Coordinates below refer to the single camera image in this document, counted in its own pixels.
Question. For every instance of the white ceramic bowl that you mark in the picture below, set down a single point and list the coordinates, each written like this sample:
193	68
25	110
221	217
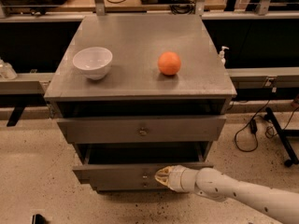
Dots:
93	63

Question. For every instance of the orange fruit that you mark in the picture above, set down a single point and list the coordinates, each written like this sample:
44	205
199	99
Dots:
169	63

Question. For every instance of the grey top drawer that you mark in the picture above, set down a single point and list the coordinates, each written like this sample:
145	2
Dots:
142	129

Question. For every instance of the white pump bottle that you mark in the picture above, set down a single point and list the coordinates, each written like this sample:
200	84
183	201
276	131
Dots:
222	54

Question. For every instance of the black stand leg with wheel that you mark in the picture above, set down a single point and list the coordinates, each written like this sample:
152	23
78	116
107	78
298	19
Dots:
284	135

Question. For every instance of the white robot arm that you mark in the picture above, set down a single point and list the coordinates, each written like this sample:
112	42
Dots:
278	204

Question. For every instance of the grey drawer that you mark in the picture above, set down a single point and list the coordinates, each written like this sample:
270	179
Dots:
142	129
118	167

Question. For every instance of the grey wooden drawer cabinet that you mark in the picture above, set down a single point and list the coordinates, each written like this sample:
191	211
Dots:
134	86

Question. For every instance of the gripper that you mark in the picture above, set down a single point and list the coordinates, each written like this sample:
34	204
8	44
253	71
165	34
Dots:
177	178

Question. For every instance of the black object on floor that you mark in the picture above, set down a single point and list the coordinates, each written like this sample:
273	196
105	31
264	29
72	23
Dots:
38	219

